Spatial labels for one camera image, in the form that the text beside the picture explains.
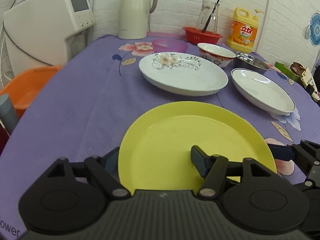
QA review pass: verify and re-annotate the paper bag with print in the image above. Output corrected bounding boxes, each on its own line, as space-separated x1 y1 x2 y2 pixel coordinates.
290 62 319 103

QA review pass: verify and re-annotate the yellow dish soap bottle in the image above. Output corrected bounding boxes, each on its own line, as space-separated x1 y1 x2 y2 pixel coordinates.
227 7 263 54

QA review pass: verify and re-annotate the black stirring stick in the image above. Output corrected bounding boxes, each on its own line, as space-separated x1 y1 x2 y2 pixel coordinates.
202 0 220 33

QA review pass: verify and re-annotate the white water dispenser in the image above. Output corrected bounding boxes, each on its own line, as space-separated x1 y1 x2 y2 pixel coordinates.
3 0 95 76

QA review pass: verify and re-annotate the blue wall decoration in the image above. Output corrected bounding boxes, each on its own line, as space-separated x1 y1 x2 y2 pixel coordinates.
305 12 320 46

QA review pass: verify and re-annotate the yellow plastic plate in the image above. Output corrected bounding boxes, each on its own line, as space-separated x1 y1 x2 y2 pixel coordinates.
118 101 276 192

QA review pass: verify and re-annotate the orange plastic basin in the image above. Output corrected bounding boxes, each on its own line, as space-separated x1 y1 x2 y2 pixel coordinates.
1 66 63 118

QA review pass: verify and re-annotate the green box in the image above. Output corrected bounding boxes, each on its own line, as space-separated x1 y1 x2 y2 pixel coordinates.
274 62 302 84

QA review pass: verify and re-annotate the white thermos kettle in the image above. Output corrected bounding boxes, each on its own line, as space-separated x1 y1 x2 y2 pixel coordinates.
118 0 158 40

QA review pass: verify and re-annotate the stainless steel bowl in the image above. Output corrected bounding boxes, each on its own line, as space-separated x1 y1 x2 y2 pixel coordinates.
234 51 270 74

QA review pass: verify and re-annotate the purple floral tablecloth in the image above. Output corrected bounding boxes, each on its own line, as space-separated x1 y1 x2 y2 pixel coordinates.
1 35 319 239

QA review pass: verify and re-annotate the clear glass jar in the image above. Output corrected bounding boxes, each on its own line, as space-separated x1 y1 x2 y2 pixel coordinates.
196 0 220 33

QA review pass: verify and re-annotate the grey blue cup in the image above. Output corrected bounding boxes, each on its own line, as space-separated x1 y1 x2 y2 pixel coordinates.
0 93 19 135

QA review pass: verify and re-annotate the white red-patterned ceramic bowl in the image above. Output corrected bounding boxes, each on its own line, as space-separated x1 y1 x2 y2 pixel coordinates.
197 43 236 68

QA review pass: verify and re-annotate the red plastic basket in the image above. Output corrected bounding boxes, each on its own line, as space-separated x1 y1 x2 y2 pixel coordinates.
183 27 223 45

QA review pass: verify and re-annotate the white floral plate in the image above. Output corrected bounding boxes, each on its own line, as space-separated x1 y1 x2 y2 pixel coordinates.
139 52 228 96

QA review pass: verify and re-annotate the purple translucent plastic bowl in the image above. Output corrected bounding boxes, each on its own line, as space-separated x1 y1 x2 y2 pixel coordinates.
152 38 188 53

